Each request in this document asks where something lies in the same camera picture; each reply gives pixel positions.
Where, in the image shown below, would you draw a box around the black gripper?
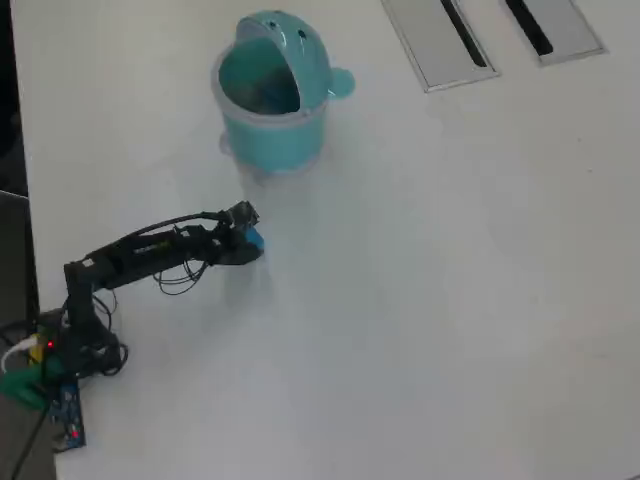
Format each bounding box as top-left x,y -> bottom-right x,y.
202,224 -> 264,268

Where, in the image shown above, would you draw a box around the teal whale-shaped bin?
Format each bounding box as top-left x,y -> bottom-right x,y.
209,9 -> 357,184

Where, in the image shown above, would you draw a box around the dark grey flat panel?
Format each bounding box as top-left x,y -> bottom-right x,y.
0,189 -> 41,331

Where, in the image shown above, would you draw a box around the blue circuit board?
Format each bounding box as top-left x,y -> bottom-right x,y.
52,382 -> 87,454

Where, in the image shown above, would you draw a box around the green table clamp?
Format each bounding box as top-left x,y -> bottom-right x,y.
0,362 -> 66,411

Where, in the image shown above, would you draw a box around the black camera cable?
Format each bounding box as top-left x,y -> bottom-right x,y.
114,212 -> 234,246

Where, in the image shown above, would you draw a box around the thin black motor wires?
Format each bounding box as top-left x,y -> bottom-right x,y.
92,259 -> 211,377

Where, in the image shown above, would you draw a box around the white cable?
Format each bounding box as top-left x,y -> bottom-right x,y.
0,337 -> 39,374

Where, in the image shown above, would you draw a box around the wide silver cable grommet plate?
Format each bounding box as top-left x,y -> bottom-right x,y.
380,0 -> 502,94

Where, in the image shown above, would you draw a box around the black power cable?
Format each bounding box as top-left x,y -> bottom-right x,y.
12,399 -> 54,480

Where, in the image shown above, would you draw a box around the narrow silver cable grommet plate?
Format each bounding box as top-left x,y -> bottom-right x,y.
502,0 -> 610,68

